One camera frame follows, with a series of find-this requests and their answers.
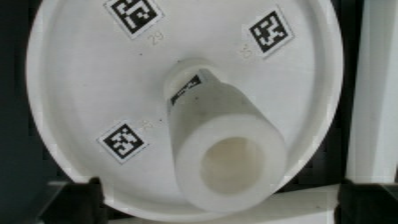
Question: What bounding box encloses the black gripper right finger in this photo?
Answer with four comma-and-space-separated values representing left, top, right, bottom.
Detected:
336, 181, 398, 224

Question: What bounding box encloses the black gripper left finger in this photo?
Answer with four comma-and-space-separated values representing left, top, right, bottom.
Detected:
41, 177, 109, 224

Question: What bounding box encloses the white cylindrical table leg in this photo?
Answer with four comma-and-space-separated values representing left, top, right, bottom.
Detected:
164, 58, 288, 213

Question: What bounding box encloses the white round table top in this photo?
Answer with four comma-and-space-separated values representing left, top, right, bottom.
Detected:
27, 0, 344, 222

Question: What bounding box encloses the white fence front rail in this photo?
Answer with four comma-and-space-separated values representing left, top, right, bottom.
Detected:
109, 185, 342, 224

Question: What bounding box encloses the white fence rail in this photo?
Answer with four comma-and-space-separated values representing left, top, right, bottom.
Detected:
109, 185, 342, 224
347, 0, 398, 184

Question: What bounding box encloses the white fence right rail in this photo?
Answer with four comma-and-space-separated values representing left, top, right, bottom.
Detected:
347, 0, 398, 184

